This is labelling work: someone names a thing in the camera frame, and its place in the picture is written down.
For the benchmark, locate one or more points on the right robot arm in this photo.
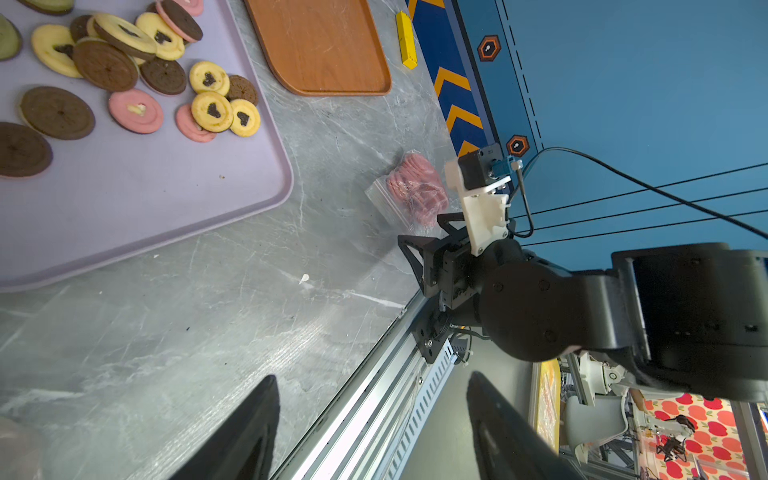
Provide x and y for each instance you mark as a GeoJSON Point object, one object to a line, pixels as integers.
{"type": "Point", "coordinates": [689, 318]}

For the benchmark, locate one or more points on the yellow rectangular block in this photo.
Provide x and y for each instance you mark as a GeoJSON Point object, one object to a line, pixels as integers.
{"type": "Point", "coordinates": [406, 40]}

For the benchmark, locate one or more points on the ziploc bag of pink cookies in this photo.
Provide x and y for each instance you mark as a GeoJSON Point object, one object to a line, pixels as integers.
{"type": "Point", "coordinates": [411, 196]}

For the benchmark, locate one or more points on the brown plastic tray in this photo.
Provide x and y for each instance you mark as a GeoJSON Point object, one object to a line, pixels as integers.
{"type": "Point", "coordinates": [322, 48]}

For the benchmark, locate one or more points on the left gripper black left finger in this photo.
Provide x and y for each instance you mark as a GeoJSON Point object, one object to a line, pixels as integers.
{"type": "Point", "coordinates": [243, 445]}

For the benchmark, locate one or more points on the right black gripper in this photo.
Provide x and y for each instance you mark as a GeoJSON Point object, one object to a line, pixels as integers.
{"type": "Point", "coordinates": [452, 279]}

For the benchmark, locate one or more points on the pile of mixed round cookies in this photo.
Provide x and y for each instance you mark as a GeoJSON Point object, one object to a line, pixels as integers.
{"type": "Point", "coordinates": [130, 60]}

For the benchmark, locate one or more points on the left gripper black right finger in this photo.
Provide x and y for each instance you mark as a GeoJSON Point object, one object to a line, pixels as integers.
{"type": "Point", "coordinates": [505, 445]}

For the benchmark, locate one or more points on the lavender plastic tray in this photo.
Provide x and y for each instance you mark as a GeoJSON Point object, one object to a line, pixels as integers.
{"type": "Point", "coordinates": [70, 206]}

